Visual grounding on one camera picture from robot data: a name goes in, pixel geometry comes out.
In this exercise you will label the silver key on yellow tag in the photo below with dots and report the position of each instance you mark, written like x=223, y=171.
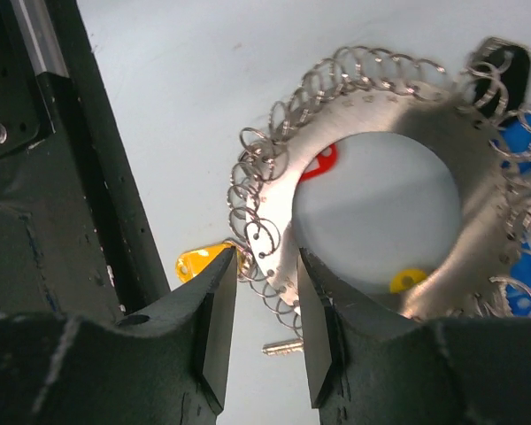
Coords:
x=282, y=348

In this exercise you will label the yellow key tag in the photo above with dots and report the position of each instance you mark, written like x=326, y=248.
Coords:
x=192, y=263

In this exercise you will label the red key tag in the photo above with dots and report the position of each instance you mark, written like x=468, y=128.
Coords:
x=322, y=163

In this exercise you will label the black key tag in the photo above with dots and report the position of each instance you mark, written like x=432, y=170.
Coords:
x=509, y=65

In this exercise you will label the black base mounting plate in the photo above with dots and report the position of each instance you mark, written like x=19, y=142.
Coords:
x=74, y=237

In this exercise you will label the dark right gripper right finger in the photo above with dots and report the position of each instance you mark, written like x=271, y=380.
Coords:
x=368, y=365

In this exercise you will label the blue key tag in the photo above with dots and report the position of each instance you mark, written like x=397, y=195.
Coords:
x=515, y=149

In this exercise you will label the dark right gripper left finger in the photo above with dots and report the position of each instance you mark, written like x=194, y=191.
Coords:
x=165, y=364

